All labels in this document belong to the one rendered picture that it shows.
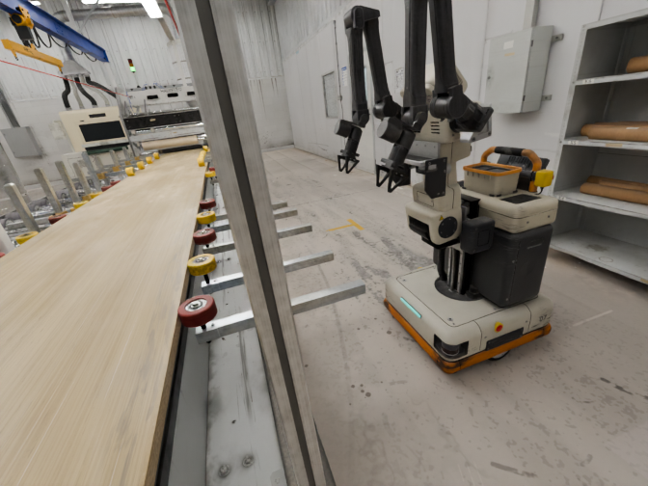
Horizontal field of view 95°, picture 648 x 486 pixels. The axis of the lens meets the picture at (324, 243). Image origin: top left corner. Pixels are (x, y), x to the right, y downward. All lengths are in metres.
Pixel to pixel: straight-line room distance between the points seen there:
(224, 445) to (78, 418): 0.33
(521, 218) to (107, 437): 1.45
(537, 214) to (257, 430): 1.33
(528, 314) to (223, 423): 1.45
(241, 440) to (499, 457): 1.04
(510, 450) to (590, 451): 0.28
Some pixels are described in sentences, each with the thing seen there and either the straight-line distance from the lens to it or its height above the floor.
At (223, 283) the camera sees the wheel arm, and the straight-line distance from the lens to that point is 0.99.
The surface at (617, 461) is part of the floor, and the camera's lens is 1.71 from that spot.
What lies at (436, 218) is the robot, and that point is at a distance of 1.40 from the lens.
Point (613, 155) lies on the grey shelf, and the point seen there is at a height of 0.73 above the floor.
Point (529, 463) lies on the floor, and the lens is 1.57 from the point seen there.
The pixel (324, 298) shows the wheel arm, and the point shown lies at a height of 0.83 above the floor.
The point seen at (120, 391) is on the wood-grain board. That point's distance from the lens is 0.63.
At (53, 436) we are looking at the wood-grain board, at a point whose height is 0.90.
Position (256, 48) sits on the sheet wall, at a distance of 12.02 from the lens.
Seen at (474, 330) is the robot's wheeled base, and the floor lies 0.27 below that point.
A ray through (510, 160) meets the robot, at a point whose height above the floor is 0.92.
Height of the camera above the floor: 1.28
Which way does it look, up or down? 24 degrees down
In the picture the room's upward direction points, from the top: 7 degrees counter-clockwise
